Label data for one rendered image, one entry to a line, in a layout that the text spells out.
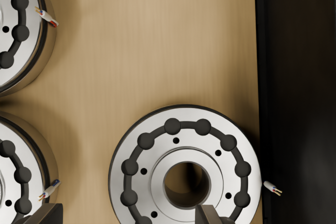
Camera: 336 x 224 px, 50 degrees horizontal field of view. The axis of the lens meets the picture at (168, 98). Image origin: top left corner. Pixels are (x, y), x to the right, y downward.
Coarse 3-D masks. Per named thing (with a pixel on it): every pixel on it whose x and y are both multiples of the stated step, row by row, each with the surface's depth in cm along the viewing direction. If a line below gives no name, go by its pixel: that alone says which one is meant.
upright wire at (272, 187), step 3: (261, 177) 25; (264, 180) 24; (264, 183) 24; (267, 183) 24; (270, 183) 23; (267, 186) 23; (270, 186) 23; (273, 186) 23; (270, 189) 23; (273, 189) 23; (276, 189) 22; (276, 192) 22; (279, 195) 22
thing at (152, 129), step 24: (144, 120) 23; (168, 120) 24; (192, 120) 24; (216, 120) 24; (120, 144) 23; (144, 144) 24; (168, 144) 24; (192, 144) 24; (216, 144) 24; (240, 144) 24; (120, 168) 23; (144, 168) 24; (240, 168) 24; (120, 192) 23; (144, 192) 23; (240, 192) 24; (120, 216) 23; (144, 216) 24; (240, 216) 24
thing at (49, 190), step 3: (57, 180) 25; (54, 183) 24; (57, 183) 25; (51, 186) 23; (54, 186) 24; (48, 189) 23; (51, 189) 23; (54, 189) 24; (45, 192) 22; (48, 192) 22; (51, 192) 23; (39, 195) 21; (42, 195) 22; (45, 195) 22; (48, 195) 22; (42, 198) 22
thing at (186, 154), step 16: (160, 160) 23; (176, 160) 23; (192, 160) 23; (208, 160) 23; (160, 176) 23; (208, 176) 23; (160, 192) 23; (208, 192) 23; (160, 208) 23; (176, 208) 23; (192, 208) 23
